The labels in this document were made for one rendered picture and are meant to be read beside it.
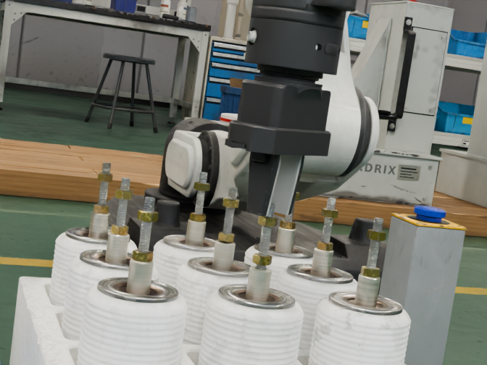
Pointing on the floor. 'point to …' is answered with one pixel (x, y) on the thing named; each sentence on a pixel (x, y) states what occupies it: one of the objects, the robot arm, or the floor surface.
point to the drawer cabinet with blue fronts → (217, 74)
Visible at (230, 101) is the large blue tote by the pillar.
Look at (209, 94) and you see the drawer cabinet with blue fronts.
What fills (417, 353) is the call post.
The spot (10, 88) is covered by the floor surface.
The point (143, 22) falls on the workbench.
